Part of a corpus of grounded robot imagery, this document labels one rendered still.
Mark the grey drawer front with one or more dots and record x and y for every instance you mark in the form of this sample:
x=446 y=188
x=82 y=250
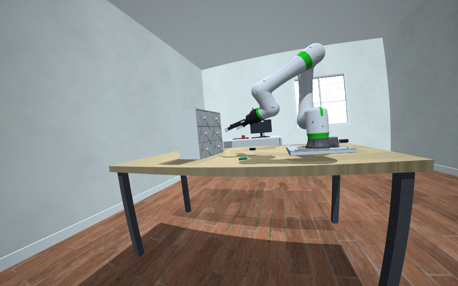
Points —
x=203 y=118
x=217 y=146
x=205 y=149
x=204 y=134
x=215 y=119
x=216 y=133

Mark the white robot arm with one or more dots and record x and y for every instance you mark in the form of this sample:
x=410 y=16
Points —
x=313 y=119

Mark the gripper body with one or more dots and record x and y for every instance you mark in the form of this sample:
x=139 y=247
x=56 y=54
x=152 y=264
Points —
x=248 y=120

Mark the white chest of drawers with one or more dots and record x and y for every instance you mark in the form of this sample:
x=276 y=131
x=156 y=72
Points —
x=187 y=133

